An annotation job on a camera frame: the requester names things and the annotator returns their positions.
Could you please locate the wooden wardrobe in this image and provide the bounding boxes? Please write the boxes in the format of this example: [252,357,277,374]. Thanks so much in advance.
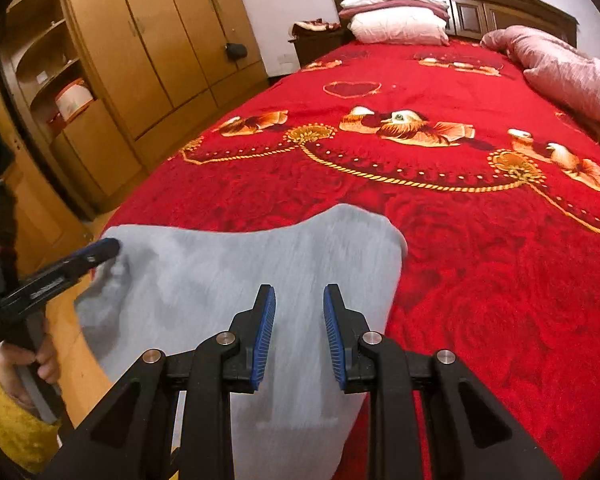
[0,0,266,274]

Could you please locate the white red container on shelf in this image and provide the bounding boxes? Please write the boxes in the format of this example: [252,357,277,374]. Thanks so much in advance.
[54,78,94,124]

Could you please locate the dark wooden nightstand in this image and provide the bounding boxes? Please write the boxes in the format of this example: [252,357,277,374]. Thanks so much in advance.
[288,28,352,67]

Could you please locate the pink checked quilt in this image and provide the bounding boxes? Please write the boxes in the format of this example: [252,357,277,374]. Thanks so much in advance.
[480,25,600,124]

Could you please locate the grey pants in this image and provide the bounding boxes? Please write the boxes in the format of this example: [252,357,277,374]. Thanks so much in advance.
[74,204,407,479]

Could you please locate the red floral bed blanket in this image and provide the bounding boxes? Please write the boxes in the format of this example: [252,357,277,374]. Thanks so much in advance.
[112,41,600,479]

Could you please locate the yellow fuzzy pyjama clothing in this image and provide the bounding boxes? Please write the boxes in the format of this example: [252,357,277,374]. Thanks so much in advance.
[0,383,61,474]

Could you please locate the person's left hand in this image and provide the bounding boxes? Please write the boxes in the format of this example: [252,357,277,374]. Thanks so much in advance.
[0,335,60,411]

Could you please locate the pink pillow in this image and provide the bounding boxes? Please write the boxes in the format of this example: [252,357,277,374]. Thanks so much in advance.
[339,0,450,22]

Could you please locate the white pillow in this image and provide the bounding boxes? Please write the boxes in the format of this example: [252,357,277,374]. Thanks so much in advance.
[349,6,449,46]

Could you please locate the black wardrobe door handle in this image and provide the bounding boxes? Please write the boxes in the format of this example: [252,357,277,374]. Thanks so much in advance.
[225,42,249,62]

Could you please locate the clothes on nightstand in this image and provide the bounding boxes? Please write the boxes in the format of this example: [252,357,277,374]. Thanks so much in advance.
[290,18,341,38]

